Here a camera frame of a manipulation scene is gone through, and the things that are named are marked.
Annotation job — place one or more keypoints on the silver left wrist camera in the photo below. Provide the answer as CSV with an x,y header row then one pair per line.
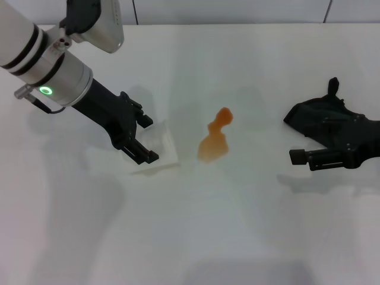
x,y
101,29

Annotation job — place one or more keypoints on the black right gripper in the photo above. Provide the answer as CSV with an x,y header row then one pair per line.
x,y
362,139

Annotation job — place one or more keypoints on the dark blue rag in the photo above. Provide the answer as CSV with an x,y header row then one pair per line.
x,y
308,115

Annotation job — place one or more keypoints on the white paper cup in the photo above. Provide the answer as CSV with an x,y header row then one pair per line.
x,y
166,148

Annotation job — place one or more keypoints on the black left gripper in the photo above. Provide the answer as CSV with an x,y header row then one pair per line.
x,y
107,112

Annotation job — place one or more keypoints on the brown water stain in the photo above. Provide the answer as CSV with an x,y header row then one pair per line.
x,y
212,145

